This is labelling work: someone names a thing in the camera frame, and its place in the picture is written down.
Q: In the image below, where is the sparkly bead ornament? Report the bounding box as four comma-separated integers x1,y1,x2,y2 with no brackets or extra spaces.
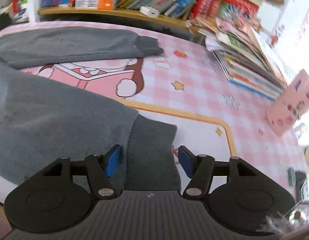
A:
216,9,263,32

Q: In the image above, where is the stack of magazines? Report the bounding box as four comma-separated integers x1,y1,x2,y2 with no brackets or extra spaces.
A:
198,17,289,102

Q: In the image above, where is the grey fur pompom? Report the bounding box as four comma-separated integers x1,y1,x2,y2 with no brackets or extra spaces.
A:
266,201,309,240

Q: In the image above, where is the pink checked cartoon desk mat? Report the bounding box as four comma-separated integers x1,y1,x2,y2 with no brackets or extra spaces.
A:
0,21,309,205

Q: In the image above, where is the wooden bookshelf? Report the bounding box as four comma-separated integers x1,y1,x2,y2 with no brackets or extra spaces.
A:
30,0,285,43

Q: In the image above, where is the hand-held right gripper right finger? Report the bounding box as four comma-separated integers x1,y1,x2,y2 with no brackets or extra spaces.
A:
178,145,260,201

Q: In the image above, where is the white bag with items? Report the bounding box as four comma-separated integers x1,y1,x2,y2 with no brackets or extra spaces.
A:
16,4,29,21

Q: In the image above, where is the pink printed box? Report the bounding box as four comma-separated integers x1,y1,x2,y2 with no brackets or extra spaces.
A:
265,68,309,137

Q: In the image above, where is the black bag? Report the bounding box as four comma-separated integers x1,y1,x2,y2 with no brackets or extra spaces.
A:
0,12,13,35

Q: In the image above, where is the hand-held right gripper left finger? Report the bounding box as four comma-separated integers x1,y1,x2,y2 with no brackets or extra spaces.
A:
42,144,122,200

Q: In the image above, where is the grey sweatshirt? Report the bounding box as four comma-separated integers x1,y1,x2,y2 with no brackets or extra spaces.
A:
0,26,182,192

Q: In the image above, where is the white charger plug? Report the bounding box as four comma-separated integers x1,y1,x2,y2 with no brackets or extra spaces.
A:
139,5,160,18

